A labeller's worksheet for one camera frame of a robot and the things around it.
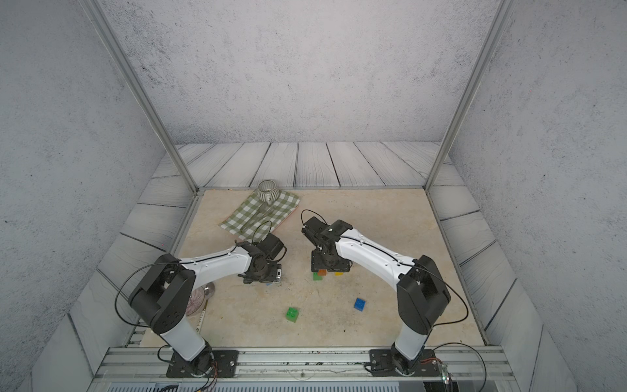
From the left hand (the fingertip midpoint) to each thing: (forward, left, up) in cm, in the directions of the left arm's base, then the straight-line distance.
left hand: (273, 279), depth 91 cm
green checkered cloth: (+28, +10, +1) cm, 30 cm away
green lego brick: (0, -16, +1) cm, 16 cm away
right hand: (-1, -20, +10) cm, 22 cm away
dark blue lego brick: (-10, -30, +1) cm, 32 cm away
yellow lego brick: (+2, -24, -1) cm, 24 cm away
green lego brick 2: (-14, -8, +3) cm, 16 cm away
